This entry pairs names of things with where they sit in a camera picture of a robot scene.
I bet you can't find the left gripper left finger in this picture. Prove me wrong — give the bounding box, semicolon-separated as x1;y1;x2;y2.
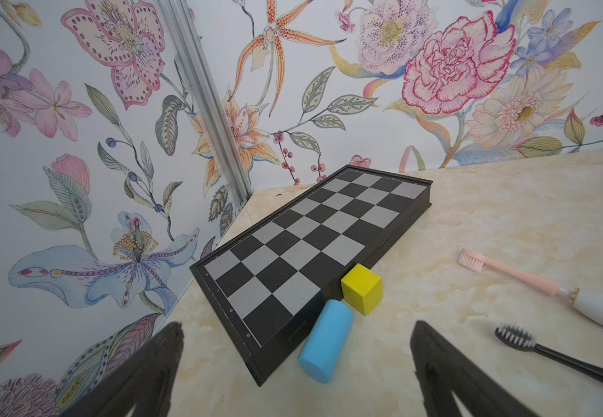
62;321;184;416

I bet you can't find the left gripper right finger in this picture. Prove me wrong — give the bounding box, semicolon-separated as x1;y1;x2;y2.
410;321;535;416

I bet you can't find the black electric toothbrush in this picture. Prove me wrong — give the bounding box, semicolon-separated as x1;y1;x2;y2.
494;325;603;383

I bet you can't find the white pink electric toothbrush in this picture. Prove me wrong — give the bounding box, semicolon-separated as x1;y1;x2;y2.
459;248;603;326

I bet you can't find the yellow cube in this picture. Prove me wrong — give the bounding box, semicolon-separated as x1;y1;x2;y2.
341;264;383;316

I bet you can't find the blue block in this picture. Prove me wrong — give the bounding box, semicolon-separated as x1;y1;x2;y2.
298;300;353;383

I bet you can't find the black white checkerboard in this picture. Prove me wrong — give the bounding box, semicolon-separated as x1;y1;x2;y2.
191;166;432;385

